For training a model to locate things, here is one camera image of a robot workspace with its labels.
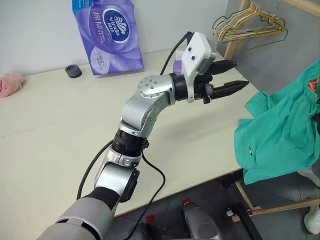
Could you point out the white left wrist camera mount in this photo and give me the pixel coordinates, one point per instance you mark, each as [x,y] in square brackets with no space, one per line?
[197,50]

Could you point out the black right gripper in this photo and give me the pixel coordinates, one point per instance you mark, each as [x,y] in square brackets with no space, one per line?
[315,87]

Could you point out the pink cloth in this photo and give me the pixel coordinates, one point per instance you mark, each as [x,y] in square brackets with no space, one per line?
[11,85]

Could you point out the black table frame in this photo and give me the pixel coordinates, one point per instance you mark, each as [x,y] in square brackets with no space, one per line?
[231,180]

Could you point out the green shirt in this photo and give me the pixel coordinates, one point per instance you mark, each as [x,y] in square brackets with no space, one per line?
[280,130]

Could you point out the white sneaker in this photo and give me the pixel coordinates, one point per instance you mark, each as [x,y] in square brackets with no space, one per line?
[313,221]

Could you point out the purple Vinda tissue pack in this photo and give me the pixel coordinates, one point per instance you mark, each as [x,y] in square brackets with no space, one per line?
[112,50]

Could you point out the light wooden clothes rack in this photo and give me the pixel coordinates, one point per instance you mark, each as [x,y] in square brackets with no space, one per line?
[231,50]

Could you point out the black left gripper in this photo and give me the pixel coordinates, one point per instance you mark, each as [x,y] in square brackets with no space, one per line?
[201,87]

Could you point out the dark grey rounded shape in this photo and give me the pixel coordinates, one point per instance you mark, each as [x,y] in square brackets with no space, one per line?
[202,222]

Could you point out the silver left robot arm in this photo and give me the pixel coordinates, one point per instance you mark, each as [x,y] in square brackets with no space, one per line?
[140,110]

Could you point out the black floor bar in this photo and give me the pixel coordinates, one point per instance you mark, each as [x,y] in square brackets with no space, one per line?
[247,222]

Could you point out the light wooden floor frame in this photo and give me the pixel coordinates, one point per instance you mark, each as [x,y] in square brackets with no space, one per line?
[275,208]

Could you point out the dark grey round cap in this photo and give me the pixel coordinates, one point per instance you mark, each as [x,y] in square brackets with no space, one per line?
[73,72]

